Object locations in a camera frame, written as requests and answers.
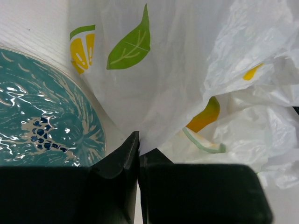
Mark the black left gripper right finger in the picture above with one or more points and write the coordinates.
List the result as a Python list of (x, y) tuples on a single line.
[(174, 193)]

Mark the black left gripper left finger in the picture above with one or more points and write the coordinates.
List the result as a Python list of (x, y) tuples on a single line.
[(103, 193)]

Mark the white printed plastic bag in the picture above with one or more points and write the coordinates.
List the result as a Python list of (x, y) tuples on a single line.
[(154, 65)]

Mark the yellow orange fake fruit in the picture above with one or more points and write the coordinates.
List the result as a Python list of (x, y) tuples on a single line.
[(206, 117)]

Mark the teal and red plate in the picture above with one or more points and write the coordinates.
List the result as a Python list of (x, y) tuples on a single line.
[(45, 118)]

